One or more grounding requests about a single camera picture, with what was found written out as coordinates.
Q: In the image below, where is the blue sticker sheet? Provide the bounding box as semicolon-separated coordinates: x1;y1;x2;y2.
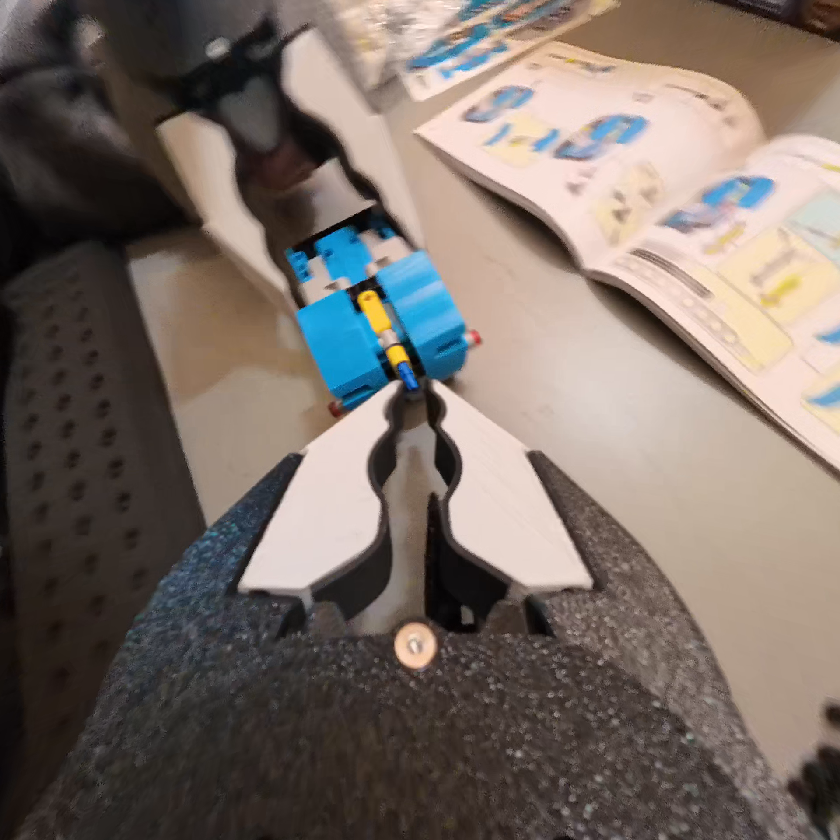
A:
400;0;621;102

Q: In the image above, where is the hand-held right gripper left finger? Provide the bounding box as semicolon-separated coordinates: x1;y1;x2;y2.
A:
237;379;403;619

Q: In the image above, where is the clear plastic parts bag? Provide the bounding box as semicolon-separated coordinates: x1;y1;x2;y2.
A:
322;0;427;109

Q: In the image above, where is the open instruction booklet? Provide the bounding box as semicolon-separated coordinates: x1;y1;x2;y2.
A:
413;41;840;473

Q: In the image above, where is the black perforated panel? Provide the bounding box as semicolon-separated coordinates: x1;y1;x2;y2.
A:
0;239;207;788

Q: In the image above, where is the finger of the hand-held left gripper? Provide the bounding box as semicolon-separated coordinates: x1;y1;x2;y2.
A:
156;110;305;317
281;28;429;252

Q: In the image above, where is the person's left hand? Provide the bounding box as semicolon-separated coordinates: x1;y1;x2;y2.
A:
251;140;311;189

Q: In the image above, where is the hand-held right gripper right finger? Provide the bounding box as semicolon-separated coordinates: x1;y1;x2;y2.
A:
425;379;595;622

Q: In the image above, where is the person's left forearm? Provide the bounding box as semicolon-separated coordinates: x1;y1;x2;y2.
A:
0;13;198;263

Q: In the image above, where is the grey desk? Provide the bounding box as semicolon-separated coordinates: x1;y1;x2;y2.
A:
128;0;840;788

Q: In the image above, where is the blue grey toy brick model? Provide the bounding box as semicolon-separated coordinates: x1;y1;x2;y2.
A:
283;223;483;417

